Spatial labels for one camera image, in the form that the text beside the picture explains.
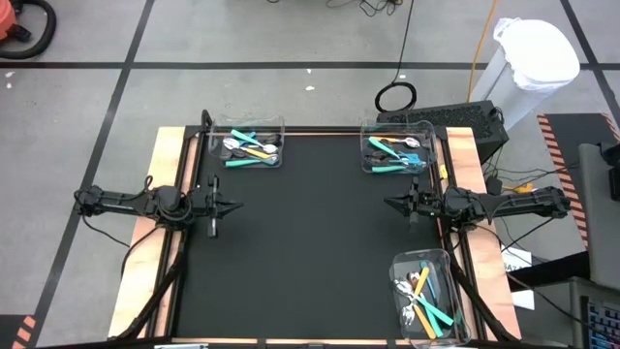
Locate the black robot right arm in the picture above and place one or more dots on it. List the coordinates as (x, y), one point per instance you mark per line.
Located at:
(523, 203)

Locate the trash can with white bag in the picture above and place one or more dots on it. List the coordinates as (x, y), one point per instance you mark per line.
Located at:
(537, 53)

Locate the grey desk panel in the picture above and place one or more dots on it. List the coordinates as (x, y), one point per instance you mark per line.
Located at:
(600, 232)

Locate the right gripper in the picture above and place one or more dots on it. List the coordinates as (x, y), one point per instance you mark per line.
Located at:
(428, 203)

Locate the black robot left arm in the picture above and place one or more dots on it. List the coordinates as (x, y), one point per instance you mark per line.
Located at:
(121, 203)

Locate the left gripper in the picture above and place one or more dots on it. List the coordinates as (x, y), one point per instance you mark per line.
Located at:
(213, 228)

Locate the clear plastic bin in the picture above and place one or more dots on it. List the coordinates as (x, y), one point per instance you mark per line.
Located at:
(457, 271)
(428, 128)
(247, 122)

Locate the black perforated computer case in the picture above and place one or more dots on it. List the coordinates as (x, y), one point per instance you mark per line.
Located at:
(465, 116)

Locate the orange vacuum cleaner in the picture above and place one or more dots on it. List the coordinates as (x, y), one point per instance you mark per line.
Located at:
(7, 19)

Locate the backlit keyboard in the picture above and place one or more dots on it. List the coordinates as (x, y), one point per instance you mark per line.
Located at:
(603, 325)

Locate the white paper sheet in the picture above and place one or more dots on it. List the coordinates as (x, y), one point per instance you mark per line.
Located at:
(520, 300)

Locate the black diagonal support strut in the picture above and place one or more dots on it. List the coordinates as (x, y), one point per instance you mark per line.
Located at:
(479, 303)
(150, 303)

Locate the small yellow piece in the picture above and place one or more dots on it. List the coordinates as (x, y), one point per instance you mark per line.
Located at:
(442, 171)

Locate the black device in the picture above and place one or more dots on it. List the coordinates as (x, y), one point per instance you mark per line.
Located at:
(612, 169)

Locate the wooden base board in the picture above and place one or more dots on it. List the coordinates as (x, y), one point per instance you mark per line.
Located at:
(169, 145)

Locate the black orange striped mat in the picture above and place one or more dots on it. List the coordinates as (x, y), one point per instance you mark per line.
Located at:
(571, 131)
(19, 334)

